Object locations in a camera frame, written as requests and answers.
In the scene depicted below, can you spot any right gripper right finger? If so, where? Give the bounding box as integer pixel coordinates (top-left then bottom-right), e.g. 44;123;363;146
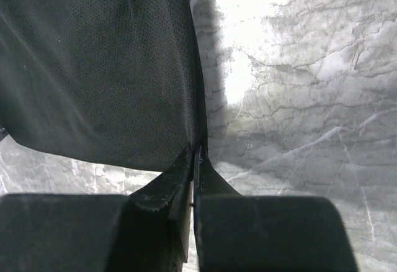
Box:
194;148;358;271

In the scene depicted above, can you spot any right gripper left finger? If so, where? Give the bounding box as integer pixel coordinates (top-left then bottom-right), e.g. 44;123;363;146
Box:
1;148;192;271

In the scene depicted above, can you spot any black t shirt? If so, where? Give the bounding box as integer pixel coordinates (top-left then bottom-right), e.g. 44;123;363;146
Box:
1;0;207;171

